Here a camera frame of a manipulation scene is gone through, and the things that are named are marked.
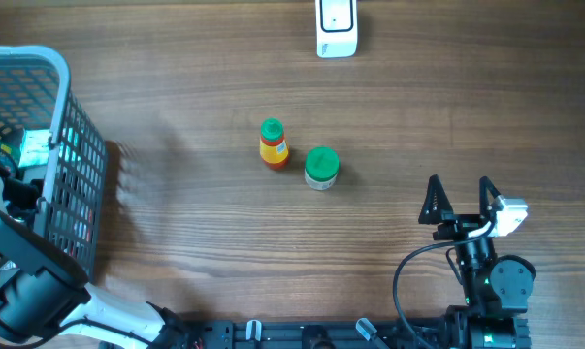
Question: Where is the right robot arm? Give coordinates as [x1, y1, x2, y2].
[418, 175, 536, 349]

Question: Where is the white barcode scanner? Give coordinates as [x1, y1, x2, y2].
[314, 0, 358, 59]

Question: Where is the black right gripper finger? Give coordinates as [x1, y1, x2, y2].
[479, 176, 501, 218]
[418, 174, 454, 225]

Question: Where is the teal white small packet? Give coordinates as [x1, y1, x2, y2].
[18, 129, 51, 168]

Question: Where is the green lid jar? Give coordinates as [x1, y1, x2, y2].
[305, 146, 340, 191]

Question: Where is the black right camera cable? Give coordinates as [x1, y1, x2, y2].
[392, 220, 496, 349]

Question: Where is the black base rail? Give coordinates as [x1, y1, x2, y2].
[99, 317, 534, 349]

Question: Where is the red yellow sauce bottle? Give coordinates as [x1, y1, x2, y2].
[259, 118, 290, 170]

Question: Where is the grey plastic shopping basket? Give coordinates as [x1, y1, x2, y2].
[0, 46, 108, 276]

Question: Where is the green 3M glove package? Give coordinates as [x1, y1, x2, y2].
[0, 141, 20, 169]

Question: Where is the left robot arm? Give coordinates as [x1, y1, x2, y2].
[0, 162, 192, 348]

